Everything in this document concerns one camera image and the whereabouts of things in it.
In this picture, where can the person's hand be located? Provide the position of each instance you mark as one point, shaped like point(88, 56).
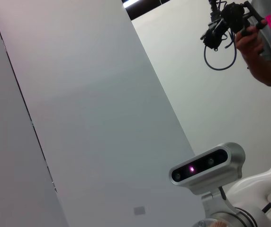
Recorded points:
point(249, 42)

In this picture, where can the black handheld camera rig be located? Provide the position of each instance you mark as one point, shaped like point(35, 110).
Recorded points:
point(232, 14)

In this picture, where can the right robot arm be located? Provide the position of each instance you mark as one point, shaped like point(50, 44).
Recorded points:
point(251, 189)

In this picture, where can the person's forearm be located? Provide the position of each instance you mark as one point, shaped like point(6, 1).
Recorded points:
point(263, 71)

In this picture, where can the silver right wrist depth camera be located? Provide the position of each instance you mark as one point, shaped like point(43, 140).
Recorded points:
point(197, 169)

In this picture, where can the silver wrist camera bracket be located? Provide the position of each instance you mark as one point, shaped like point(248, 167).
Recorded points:
point(214, 201)

